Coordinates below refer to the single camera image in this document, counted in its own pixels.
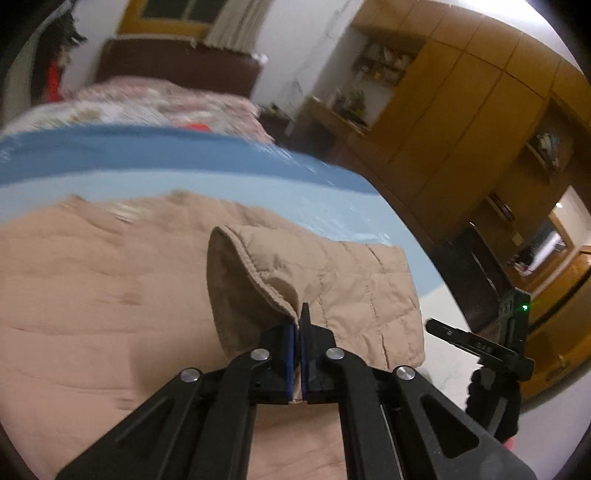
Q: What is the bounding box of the beige quilted jacket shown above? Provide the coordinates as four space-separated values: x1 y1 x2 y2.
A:
1 192 425 479

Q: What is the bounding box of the coat rack with clothes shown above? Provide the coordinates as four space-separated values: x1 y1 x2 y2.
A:
30 1 87 104

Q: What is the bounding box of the right hand black glove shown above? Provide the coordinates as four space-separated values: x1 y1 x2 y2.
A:
465 363 522 443

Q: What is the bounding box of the blue and white bedsheet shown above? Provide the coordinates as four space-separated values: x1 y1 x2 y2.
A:
1 126 465 428

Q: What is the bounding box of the large wooden wardrobe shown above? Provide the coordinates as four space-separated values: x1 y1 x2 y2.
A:
348 1 590 399

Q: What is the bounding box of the dark bedside table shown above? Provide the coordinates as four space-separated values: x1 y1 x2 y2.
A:
259 105 294 147

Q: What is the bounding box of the wooden desk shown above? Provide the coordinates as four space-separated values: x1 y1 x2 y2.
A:
287 97 365 163

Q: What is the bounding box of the potted plant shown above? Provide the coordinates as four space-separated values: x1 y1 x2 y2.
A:
341 89 367 121

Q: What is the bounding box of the dark wooden headboard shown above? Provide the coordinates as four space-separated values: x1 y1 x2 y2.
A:
94 38 267 97

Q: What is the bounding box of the striped curtain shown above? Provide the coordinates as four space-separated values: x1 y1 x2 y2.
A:
204 0 273 53

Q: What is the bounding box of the wood framed window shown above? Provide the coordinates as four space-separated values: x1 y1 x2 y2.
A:
117 0 226 39

